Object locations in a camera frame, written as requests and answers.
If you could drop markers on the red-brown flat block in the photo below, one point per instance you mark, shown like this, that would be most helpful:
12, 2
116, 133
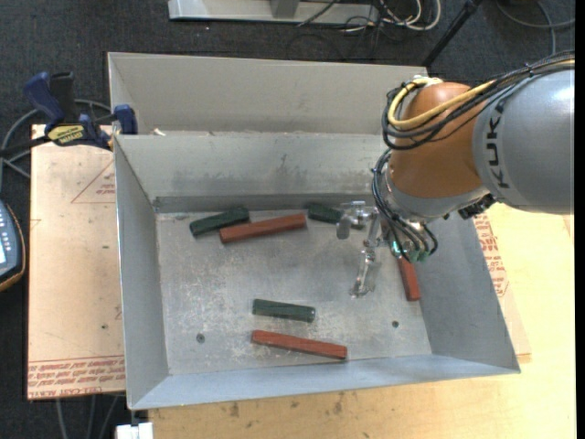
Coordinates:
299, 344
262, 228
410, 279

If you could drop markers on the dark green flat block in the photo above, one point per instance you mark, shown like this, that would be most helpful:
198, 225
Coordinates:
323, 213
219, 220
283, 310

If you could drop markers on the grey metal bin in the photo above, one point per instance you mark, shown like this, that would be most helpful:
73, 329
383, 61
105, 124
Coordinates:
237, 272

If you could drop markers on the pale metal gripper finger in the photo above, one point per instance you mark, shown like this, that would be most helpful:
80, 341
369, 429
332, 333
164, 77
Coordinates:
361, 275
373, 272

